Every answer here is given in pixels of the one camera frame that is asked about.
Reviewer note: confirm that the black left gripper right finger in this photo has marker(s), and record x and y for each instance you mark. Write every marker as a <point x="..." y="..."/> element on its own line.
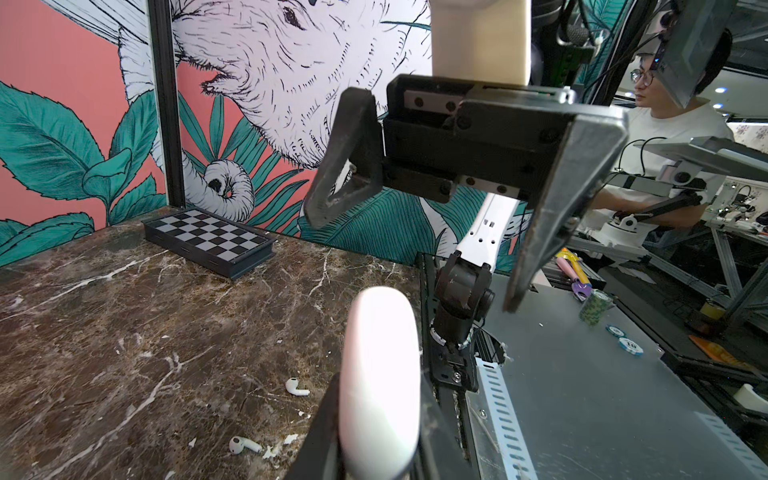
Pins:
<point x="438" y="455"/>

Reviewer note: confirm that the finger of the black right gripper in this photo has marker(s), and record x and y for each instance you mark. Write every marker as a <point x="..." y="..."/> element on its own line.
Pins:
<point x="591" y="142"/>
<point x="351" y="170"/>

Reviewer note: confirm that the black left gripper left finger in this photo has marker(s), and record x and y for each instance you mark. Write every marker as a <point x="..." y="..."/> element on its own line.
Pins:
<point x="320" y="455"/>

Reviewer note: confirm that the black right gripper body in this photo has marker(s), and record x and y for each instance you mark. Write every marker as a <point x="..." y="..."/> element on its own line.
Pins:
<point x="441" y="133"/>

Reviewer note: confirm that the white round earbud case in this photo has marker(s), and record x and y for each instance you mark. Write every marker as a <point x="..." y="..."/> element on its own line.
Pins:
<point x="379" y="390"/>

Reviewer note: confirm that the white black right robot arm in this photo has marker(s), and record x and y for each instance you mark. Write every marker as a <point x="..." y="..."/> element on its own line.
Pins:
<point x="463" y="286"/>

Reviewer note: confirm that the white earbud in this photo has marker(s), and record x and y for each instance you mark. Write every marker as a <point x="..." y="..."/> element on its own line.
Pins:
<point x="292" y="386"/>
<point x="237" y="445"/>

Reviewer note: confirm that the green poker chip stack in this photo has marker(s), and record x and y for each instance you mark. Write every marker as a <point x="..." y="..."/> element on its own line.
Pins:
<point x="595" y="306"/>

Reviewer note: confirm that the folded black white chessboard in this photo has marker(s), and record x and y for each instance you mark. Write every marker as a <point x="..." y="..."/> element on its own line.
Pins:
<point x="224" y="247"/>

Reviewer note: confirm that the teal white poker chip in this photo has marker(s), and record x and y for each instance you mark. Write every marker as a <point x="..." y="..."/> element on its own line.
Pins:
<point x="615" y="331"/>

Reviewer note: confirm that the white slotted cable duct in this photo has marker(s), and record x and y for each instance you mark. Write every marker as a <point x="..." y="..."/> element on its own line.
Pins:
<point x="506" y="429"/>

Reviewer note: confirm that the black right corner frame post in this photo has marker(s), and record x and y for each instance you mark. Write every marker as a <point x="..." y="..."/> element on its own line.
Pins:
<point x="160" y="29"/>

